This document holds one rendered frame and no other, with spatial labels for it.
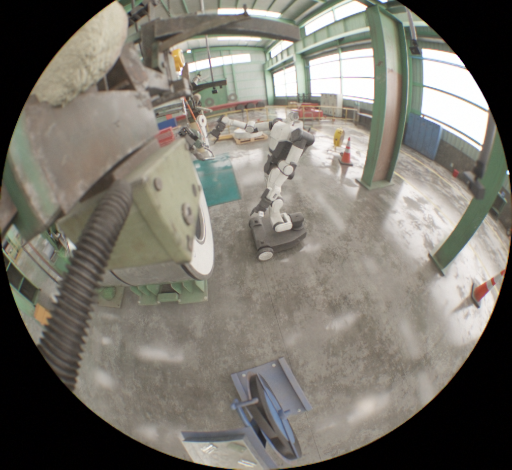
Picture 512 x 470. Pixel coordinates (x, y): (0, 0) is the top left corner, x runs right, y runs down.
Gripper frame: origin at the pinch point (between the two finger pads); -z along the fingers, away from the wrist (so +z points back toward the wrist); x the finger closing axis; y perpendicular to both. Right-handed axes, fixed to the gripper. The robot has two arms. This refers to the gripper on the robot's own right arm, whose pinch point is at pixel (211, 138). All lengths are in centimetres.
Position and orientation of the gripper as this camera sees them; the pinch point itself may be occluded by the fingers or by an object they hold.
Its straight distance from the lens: 169.9
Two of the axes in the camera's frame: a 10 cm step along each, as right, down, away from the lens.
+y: -0.4, 2.8, -9.6
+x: -7.8, -6.1, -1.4
